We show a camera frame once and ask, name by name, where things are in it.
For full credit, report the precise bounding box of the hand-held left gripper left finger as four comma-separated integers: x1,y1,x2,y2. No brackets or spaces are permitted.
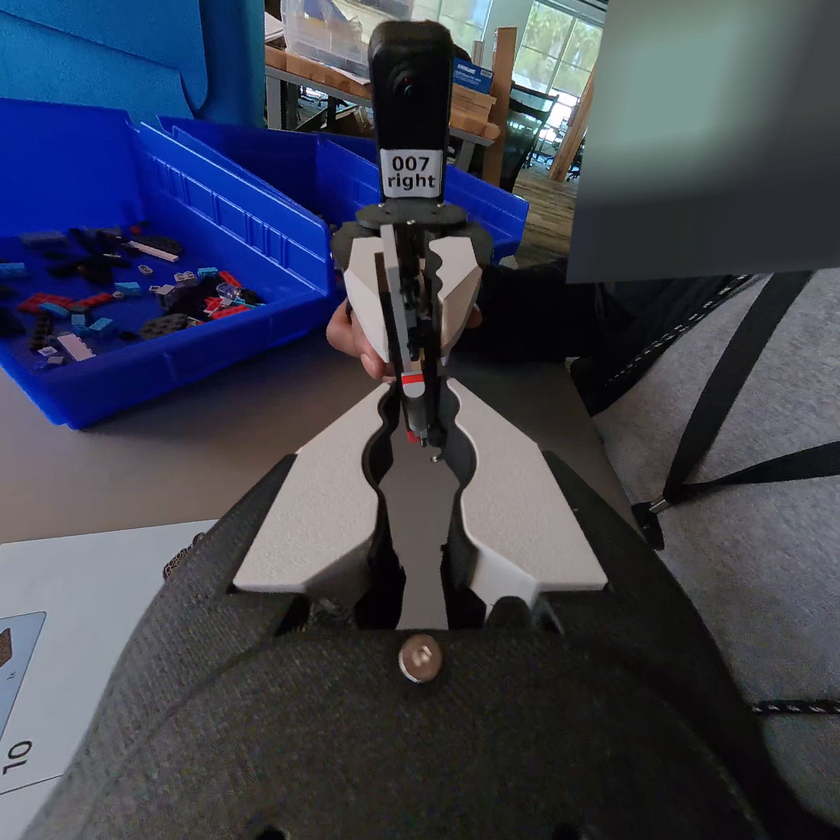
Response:
233,381,403,624

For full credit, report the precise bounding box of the clear plastic drawer stack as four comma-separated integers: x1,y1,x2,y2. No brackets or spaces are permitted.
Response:
281,0,375,78

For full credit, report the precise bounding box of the wooden table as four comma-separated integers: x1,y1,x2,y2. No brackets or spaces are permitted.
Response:
264,46,501,175

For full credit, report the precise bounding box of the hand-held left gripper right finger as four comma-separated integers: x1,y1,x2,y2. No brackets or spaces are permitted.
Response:
443,377,609,623

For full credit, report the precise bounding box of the wooden support post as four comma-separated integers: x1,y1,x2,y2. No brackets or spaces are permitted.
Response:
548,66,598,183

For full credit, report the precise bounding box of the cardboard box blue label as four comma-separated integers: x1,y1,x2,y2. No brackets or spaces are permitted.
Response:
449,56,497,114

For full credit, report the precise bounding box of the blue felt bag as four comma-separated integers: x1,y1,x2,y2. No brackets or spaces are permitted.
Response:
0,0,211,127
203,0,266,129

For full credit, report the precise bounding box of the brick instruction booklet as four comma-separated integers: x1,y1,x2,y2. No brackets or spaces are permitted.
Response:
0,520,221,840

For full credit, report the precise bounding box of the black lanyard with clip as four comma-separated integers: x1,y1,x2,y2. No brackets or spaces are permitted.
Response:
631,270,840,551

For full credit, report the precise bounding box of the pile of small bricks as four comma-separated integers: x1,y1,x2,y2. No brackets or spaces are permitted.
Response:
0,223,266,368

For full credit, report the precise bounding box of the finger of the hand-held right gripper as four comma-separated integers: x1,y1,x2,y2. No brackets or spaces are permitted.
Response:
343,236,401,380
428,236,487,366

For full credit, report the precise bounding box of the black white jacket drawstring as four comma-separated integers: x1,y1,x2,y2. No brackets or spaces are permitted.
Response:
604,274,754,389
748,699,840,718

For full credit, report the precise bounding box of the brown upright board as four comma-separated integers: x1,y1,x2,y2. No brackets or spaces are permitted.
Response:
487,26,519,191

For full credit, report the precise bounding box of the person's right hand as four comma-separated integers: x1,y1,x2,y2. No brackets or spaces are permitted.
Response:
326,298,395,383

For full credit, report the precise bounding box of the black office chair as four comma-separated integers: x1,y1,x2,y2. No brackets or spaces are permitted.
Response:
502,88,560,193

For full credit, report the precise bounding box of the grey red brick model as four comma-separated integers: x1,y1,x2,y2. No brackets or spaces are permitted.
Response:
373,226,448,463

